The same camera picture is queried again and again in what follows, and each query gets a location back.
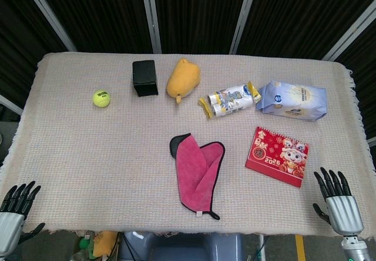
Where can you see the white table leg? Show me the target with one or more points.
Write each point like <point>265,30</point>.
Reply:
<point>261,247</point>

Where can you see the white yellow bag roll pack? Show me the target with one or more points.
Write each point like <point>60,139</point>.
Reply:
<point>232,99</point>

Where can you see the orange plush toy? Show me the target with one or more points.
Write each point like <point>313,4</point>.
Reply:
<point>182,78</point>

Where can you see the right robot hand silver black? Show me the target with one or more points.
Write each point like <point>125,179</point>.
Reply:
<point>343,214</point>

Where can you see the aluminium frame post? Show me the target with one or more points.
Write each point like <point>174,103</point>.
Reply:
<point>371,142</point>
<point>48,14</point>
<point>243,17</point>
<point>151,17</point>
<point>349,33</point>
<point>10,103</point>

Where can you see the beige woven tablecloth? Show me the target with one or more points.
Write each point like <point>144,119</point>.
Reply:
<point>88,155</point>

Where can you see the red 2026 desk calendar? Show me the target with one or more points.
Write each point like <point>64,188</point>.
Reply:
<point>276,158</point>

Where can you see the grey-blue robot torso base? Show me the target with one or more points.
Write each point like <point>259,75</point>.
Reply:
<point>182,249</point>

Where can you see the black cube box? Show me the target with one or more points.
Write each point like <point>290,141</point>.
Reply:
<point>144,77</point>

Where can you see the yellow-green tennis ball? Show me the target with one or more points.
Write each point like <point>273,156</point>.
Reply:
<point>102,98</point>

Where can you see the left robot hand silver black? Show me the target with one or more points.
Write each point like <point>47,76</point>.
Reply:
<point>11,225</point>

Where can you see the pink cloth with black trim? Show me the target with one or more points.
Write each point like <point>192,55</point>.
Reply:
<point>194,170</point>

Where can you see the blue snack bag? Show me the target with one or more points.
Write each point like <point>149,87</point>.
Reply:
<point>293,100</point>

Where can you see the orange plush on floor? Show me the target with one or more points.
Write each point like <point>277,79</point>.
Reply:
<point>104,243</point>

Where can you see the green toy on floor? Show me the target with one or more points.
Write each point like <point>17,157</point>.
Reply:
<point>85,243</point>

